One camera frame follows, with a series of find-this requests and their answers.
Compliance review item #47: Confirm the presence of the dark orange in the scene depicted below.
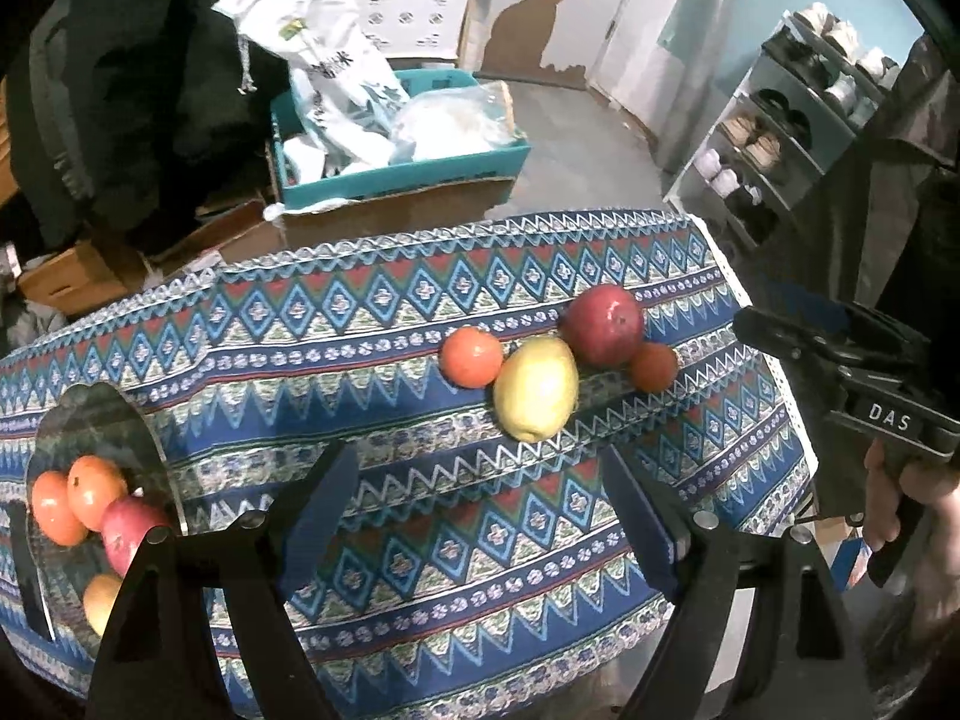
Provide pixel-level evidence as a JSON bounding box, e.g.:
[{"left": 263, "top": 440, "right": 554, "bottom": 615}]
[{"left": 630, "top": 341, "right": 679, "bottom": 394}]

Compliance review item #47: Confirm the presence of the yellow green pear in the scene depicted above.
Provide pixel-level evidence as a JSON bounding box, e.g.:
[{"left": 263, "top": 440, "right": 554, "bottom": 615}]
[{"left": 493, "top": 337, "right": 579, "bottom": 442}]

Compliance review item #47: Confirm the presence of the right hand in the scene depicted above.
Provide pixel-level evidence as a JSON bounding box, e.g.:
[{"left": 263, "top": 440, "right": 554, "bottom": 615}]
[{"left": 862, "top": 440, "right": 958, "bottom": 631}]

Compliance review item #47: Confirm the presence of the yellow pear on plate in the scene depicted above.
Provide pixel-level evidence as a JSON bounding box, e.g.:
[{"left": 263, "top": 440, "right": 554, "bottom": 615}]
[{"left": 83, "top": 574, "right": 122, "bottom": 637}]

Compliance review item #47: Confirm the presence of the dark glass plate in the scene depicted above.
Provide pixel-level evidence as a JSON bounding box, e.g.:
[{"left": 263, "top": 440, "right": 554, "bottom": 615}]
[{"left": 11, "top": 382, "right": 187, "bottom": 656}]

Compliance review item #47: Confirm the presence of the large red apple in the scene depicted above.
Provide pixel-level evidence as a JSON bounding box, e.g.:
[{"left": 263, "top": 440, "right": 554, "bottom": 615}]
[{"left": 558, "top": 284, "right": 644, "bottom": 369}]

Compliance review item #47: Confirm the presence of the black smartphone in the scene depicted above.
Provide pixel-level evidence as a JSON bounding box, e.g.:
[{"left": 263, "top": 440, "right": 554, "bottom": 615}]
[{"left": 5, "top": 500, "right": 53, "bottom": 642}]

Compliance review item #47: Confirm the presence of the orange on plate right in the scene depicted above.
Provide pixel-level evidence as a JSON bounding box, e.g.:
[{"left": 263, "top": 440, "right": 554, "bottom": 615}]
[{"left": 67, "top": 455, "right": 128, "bottom": 532}]

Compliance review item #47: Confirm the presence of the orange on plate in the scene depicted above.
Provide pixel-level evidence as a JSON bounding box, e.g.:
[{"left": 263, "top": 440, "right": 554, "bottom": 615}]
[
  {"left": 67, "top": 455, "right": 128, "bottom": 532},
  {"left": 31, "top": 470, "right": 88, "bottom": 548}
]

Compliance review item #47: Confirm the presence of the orange on plate left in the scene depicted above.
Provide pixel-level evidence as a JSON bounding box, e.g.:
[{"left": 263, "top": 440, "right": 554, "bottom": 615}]
[{"left": 31, "top": 470, "right": 88, "bottom": 548}]

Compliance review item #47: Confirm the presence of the patterned blue tablecloth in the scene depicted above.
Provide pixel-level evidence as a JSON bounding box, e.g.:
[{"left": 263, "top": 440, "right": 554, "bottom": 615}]
[{"left": 2, "top": 211, "right": 817, "bottom": 718}]

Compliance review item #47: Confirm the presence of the white shoe rack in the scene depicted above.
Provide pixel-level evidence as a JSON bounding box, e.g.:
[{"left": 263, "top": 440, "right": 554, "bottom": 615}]
[{"left": 665, "top": 2, "right": 900, "bottom": 250}]

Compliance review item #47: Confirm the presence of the orange on tablecloth left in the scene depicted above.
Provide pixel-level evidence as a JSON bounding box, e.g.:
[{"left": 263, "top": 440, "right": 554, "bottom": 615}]
[{"left": 439, "top": 327, "right": 505, "bottom": 388}]

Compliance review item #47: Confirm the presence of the teal plastic crate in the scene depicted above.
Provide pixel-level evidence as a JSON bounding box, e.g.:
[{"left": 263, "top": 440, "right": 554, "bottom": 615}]
[{"left": 270, "top": 68, "right": 530, "bottom": 211}]

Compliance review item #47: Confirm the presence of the clear plastic bag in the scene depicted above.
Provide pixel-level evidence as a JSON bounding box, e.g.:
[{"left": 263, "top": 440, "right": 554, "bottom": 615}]
[{"left": 391, "top": 82, "right": 524, "bottom": 164}]

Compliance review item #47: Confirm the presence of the white patterned box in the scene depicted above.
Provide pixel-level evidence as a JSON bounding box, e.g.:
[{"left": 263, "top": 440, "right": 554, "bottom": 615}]
[{"left": 355, "top": 0, "right": 470, "bottom": 62}]

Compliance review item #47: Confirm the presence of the black hanging clothing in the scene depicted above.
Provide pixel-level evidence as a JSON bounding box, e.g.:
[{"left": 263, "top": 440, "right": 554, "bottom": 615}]
[{"left": 2, "top": 0, "right": 286, "bottom": 257}]

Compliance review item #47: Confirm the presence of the white rice bag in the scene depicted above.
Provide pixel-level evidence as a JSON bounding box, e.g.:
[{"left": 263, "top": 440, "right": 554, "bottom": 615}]
[{"left": 212, "top": 0, "right": 410, "bottom": 169}]

